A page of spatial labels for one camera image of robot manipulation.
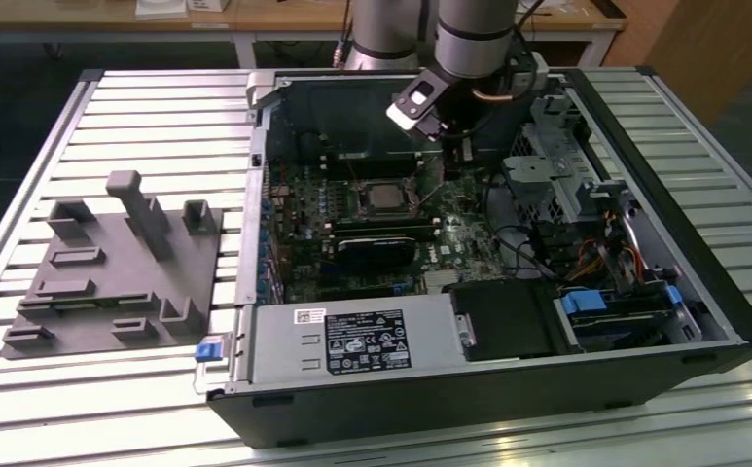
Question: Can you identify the silver square CPU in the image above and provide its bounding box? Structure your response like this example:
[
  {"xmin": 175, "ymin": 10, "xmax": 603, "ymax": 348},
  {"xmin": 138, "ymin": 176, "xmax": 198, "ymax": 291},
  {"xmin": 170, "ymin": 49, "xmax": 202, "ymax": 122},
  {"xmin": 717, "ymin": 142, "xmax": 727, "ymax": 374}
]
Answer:
[{"xmin": 365, "ymin": 187, "xmax": 410, "ymax": 209}]

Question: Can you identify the CPU socket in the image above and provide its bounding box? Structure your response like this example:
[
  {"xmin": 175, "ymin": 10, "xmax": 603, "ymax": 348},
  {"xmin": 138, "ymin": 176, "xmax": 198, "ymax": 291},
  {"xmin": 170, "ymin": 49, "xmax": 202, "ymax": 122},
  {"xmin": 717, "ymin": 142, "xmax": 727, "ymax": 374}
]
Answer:
[{"xmin": 346, "ymin": 175, "xmax": 429, "ymax": 220}]

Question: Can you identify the black drive cover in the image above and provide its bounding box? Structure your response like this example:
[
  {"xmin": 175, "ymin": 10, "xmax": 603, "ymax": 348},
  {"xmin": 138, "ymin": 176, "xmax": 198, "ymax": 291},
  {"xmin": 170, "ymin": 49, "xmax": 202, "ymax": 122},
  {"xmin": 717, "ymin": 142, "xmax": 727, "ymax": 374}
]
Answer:
[{"xmin": 445, "ymin": 280, "xmax": 563, "ymax": 363}]

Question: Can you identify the metal drive cage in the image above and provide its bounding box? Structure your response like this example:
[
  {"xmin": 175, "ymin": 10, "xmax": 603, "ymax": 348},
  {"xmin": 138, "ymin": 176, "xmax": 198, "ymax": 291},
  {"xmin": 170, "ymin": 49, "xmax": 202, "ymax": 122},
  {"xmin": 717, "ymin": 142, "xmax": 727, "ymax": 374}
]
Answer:
[{"xmin": 500, "ymin": 94, "xmax": 637, "ymax": 226}]

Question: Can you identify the green motherboard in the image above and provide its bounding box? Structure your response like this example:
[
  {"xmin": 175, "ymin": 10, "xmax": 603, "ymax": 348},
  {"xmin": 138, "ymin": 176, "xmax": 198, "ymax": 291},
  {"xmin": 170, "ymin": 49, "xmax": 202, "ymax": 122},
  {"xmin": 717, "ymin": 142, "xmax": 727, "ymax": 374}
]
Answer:
[{"xmin": 261, "ymin": 155, "xmax": 501, "ymax": 303}]

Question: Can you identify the black RAM stick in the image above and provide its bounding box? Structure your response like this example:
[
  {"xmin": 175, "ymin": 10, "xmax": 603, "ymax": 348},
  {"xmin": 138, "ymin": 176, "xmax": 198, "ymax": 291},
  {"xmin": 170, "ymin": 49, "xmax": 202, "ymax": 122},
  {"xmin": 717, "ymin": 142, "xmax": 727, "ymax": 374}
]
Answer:
[
  {"xmin": 333, "ymin": 217, "xmax": 442, "ymax": 231},
  {"xmin": 333, "ymin": 227, "xmax": 442, "ymax": 240}
]

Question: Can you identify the black graphics card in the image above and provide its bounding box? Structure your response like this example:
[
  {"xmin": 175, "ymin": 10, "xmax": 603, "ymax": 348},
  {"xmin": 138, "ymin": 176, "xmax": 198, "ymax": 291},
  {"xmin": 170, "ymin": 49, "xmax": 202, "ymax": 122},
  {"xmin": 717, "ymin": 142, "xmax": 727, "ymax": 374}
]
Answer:
[{"xmin": 334, "ymin": 235, "xmax": 420, "ymax": 274}]

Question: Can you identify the blue disk carrier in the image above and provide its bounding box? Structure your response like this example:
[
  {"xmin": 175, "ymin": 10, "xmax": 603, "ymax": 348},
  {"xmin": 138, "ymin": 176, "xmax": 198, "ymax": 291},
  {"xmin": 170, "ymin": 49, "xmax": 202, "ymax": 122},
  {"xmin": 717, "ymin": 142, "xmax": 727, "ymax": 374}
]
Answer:
[{"xmin": 560, "ymin": 289, "xmax": 608, "ymax": 318}]

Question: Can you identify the wooden cabinet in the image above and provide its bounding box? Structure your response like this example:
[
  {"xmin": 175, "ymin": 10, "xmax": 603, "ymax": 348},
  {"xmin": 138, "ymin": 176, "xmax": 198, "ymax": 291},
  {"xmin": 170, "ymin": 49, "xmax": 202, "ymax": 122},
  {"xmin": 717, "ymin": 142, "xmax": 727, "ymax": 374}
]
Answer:
[{"xmin": 601, "ymin": 0, "xmax": 752, "ymax": 128}]

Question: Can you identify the grey power supply with label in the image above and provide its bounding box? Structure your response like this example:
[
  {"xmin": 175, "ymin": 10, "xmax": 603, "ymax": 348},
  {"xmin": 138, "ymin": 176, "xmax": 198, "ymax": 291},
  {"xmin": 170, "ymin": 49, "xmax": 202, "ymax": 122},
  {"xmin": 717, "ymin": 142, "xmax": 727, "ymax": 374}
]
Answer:
[{"xmin": 249, "ymin": 294, "xmax": 469, "ymax": 381}]

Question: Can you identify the black open PC case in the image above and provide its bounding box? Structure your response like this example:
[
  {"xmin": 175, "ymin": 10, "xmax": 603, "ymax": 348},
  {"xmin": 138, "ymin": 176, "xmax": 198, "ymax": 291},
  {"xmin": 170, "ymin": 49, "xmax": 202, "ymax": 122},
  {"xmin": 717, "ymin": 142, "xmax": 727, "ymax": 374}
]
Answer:
[{"xmin": 205, "ymin": 65, "xmax": 752, "ymax": 447}]

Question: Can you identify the wooden desk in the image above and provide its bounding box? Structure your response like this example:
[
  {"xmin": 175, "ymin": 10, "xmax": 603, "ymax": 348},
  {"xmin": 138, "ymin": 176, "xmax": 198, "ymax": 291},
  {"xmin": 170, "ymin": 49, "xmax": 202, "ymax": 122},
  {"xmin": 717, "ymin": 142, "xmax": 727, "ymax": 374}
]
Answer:
[{"xmin": 0, "ymin": 0, "xmax": 628, "ymax": 70}]

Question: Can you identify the blue case latch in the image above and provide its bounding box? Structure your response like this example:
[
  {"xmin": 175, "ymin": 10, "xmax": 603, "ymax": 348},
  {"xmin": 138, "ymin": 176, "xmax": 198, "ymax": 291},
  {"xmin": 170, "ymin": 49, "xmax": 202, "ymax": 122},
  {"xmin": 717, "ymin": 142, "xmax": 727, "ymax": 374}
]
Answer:
[{"xmin": 194, "ymin": 335, "xmax": 230, "ymax": 364}]

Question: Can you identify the grey parts rack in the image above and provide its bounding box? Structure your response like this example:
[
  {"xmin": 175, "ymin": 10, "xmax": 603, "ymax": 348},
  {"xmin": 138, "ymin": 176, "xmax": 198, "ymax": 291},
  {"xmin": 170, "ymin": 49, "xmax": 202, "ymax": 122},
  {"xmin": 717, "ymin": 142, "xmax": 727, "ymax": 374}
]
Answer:
[{"xmin": 0, "ymin": 169, "xmax": 226, "ymax": 360}]

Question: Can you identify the copper coloured cable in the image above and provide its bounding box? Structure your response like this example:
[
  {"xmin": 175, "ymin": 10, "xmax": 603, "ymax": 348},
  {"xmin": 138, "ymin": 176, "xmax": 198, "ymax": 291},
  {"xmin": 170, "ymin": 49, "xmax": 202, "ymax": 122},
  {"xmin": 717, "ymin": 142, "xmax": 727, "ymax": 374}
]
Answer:
[{"xmin": 471, "ymin": 86, "xmax": 515, "ymax": 106}]

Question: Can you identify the black cable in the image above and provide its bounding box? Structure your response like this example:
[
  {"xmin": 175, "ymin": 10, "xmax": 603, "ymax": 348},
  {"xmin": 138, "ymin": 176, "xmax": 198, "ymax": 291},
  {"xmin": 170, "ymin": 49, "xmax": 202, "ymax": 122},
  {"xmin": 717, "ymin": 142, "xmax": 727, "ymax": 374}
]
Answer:
[{"xmin": 484, "ymin": 184, "xmax": 560, "ymax": 284}]

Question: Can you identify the coloured wire bundle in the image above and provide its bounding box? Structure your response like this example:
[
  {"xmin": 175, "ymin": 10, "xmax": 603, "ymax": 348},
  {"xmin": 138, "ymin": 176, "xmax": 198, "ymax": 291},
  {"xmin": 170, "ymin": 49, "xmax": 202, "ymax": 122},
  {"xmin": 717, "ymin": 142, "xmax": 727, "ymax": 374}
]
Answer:
[{"xmin": 568, "ymin": 233, "xmax": 651, "ymax": 294}]

